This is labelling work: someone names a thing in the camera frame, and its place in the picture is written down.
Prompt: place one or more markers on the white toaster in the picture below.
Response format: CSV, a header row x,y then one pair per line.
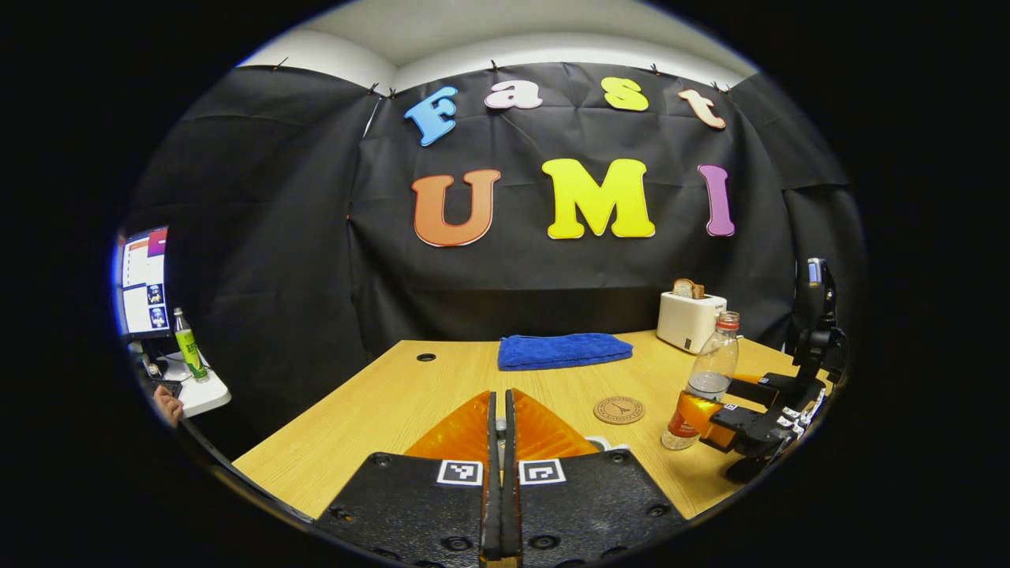
x,y
686,323

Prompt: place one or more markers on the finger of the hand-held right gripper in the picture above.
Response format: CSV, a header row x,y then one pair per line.
x,y
769,389
750,426

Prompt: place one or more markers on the black keyboard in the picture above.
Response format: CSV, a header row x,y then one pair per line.
x,y
170,387

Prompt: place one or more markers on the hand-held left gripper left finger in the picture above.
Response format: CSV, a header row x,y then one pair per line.
x,y
491,473

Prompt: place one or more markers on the white side table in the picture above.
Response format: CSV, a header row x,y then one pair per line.
x,y
207,394

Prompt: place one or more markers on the computer monitor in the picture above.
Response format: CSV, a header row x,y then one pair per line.
x,y
142,284

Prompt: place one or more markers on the blue folded towel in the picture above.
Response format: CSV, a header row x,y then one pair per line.
x,y
564,351

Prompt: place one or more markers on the round wooden coaster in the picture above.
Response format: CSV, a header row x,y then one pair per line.
x,y
619,410

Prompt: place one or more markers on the bread slice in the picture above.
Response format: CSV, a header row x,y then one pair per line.
x,y
688,289

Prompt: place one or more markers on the clear plastic water bottle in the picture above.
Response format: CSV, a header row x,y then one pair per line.
x,y
710,363

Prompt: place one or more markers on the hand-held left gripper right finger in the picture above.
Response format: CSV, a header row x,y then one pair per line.
x,y
512,473

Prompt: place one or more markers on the black backdrop cloth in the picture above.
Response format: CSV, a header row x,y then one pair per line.
x,y
316,237

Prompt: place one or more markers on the green drink bottle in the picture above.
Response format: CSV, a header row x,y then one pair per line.
x,y
189,351

